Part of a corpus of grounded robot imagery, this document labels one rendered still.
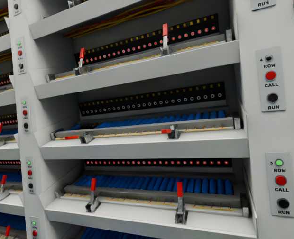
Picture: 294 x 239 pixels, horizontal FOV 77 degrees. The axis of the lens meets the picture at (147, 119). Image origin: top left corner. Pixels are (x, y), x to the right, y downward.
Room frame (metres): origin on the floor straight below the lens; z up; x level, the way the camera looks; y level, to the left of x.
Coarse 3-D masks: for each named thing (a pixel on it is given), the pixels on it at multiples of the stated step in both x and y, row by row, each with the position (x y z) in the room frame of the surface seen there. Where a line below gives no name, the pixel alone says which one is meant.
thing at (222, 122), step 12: (192, 120) 0.47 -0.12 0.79; (204, 120) 0.46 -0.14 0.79; (216, 120) 0.44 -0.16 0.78; (228, 120) 0.43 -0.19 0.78; (60, 132) 0.64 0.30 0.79; (72, 132) 0.61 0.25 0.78; (96, 132) 0.58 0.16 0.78; (108, 132) 0.56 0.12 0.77; (120, 132) 0.54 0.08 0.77; (132, 132) 0.53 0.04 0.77; (156, 132) 0.49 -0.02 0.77
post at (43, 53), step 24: (24, 0) 0.61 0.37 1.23; (48, 0) 0.69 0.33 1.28; (24, 24) 0.61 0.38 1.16; (48, 48) 0.67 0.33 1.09; (72, 48) 0.78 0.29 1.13; (24, 96) 0.62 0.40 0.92; (72, 96) 0.76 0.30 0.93; (48, 120) 0.65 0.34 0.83; (24, 144) 0.63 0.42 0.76; (24, 168) 0.63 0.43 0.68; (48, 168) 0.63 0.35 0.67; (72, 168) 0.73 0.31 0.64; (24, 192) 0.64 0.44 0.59
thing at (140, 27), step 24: (72, 0) 0.78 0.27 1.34; (192, 0) 0.60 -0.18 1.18; (216, 0) 0.57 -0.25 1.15; (0, 24) 0.97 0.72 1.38; (120, 24) 0.70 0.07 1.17; (144, 24) 0.67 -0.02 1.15; (168, 24) 0.63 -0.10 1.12; (0, 72) 0.98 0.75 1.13; (192, 72) 0.61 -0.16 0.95; (216, 72) 0.58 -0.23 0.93; (96, 96) 0.75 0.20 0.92; (120, 96) 0.71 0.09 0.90; (240, 168) 0.56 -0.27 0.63
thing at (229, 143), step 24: (72, 120) 0.74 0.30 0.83; (240, 120) 0.47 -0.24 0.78; (48, 144) 0.61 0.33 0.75; (72, 144) 0.56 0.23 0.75; (96, 144) 0.52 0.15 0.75; (120, 144) 0.49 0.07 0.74; (144, 144) 0.46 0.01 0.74; (168, 144) 0.44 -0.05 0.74; (192, 144) 0.42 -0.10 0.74; (216, 144) 0.40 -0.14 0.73; (240, 144) 0.38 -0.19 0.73
